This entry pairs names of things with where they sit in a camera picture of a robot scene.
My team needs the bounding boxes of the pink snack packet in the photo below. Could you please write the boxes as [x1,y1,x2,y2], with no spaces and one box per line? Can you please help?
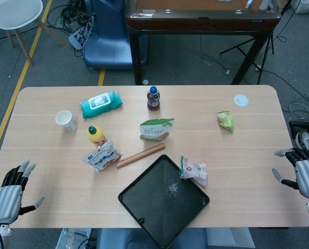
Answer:
[179,155,209,189]

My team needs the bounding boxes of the white castor sugar bag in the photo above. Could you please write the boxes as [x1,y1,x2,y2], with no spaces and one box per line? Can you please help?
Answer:
[81,140,122,173]

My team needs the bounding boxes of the white chair wooden legs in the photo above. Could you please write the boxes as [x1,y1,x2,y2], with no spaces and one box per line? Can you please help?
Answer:
[0,0,66,67]

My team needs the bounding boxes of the dark brown mahjong table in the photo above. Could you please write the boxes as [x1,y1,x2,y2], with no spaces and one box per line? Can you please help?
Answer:
[125,0,281,86]

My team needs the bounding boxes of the yellow bottle green cap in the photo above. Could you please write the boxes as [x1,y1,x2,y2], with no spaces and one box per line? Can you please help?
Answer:
[86,126,108,148]

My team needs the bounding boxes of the black baking tray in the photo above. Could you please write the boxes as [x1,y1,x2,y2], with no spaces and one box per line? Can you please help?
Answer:
[117,154,210,249]

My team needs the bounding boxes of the blue chair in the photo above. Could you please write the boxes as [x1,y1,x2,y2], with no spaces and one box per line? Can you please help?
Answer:
[83,0,149,71]

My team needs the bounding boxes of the teal wet wipes pack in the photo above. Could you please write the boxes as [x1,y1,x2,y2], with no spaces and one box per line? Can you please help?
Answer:
[79,89,124,119]

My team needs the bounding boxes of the crumpled green snack bag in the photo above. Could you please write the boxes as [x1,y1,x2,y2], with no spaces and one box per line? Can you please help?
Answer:
[216,111,234,134]

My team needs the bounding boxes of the white paper cup stack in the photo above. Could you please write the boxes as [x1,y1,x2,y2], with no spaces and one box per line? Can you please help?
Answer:
[55,110,78,132]

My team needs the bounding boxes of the tangled black floor cables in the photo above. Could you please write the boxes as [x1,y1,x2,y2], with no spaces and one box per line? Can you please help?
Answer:
[47,0,95,34]

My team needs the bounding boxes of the black grey sneaker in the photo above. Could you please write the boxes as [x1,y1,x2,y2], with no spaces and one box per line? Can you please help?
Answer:
[295,130,309,154]

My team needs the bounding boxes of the blue robot body base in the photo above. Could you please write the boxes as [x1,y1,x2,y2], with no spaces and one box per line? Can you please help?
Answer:
[96,228,208,249]

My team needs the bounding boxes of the dark liquid bottle blue cap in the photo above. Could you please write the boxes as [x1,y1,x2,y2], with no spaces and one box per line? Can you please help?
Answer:
[147,86,161,111]

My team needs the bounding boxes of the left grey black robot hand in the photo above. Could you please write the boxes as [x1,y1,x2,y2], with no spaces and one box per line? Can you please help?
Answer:
[0,158,45,224]

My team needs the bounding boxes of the white power strip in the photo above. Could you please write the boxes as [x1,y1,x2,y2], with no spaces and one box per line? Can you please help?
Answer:
[68,27,89,50]

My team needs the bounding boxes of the green white corn starch pouch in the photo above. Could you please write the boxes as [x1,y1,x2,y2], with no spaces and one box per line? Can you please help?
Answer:
[139,118,175,142]

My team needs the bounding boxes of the clear plastic package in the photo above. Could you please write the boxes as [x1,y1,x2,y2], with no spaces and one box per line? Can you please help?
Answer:
[55,227,92,249]

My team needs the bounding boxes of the white round table grommet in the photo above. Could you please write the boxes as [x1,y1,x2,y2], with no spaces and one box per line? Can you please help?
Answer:
[234,94,249,107]

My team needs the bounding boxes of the black flat floor box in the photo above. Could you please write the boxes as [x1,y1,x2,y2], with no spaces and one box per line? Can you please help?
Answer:
[289,120,309,135]

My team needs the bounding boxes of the black tripod stand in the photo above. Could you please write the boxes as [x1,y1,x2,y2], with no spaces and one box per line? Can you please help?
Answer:
[220,0,292,72]

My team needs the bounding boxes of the wooden rolling pin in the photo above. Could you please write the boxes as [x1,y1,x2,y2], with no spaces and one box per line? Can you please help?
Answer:
[115,143,166,169]

